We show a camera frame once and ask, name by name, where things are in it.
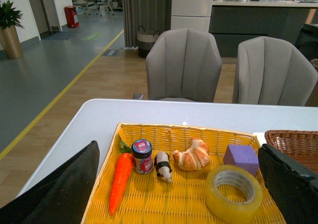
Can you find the potted plant in gold pot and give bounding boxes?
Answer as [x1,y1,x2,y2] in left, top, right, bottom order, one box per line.
[0,0,24,59]

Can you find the red fire extinguisher box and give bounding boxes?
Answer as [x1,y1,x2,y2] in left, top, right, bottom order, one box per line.
[64,5,79,28]

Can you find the grey curtain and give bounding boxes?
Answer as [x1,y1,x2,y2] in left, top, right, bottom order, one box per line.
[123,0,172,47]

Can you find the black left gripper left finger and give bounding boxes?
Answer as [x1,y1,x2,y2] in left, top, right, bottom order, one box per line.
[0,141,100,224]

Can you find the brown wicker basket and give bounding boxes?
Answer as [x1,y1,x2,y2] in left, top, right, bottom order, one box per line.
[264,130,318,172]

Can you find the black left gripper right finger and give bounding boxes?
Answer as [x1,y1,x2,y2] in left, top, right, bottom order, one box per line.
[258,144,318,224]

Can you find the small pink labelled jar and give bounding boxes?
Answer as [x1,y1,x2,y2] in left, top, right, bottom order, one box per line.
[131,139,153,174]

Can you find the grey upholstered chair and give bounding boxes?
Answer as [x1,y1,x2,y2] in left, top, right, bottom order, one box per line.
[232,36,318,106]
[146,28,222,102]

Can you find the dark grey counter cabinet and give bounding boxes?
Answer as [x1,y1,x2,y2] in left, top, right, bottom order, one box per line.
[209,0,318,58]

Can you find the right grey upholstered chair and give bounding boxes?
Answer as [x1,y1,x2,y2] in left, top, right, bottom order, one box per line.
[232,36,318,106]

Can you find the clear yellowish tape roll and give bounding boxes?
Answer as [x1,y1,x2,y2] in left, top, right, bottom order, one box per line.
[204,165,263,224]

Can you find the croissant bread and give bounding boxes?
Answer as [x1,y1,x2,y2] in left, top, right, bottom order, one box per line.
[172,138,210,171]

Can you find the purple foam block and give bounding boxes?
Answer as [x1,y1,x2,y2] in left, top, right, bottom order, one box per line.
[223,144,259,176]

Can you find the orange toy carrot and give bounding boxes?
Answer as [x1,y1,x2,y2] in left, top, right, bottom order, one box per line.
[109,141,135,215]

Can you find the striped woven laundry basket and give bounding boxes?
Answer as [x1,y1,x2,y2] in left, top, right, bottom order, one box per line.
[137,25,160,58]

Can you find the left grey upholstered chair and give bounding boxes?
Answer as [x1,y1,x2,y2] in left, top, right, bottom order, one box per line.
[146,28,222,102]

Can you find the yellow wicker basket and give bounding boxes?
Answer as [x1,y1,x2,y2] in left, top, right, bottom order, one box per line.
[82,123,260,224]

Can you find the toy panda figurine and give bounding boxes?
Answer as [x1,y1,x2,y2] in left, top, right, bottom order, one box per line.
[154,151,172,183]

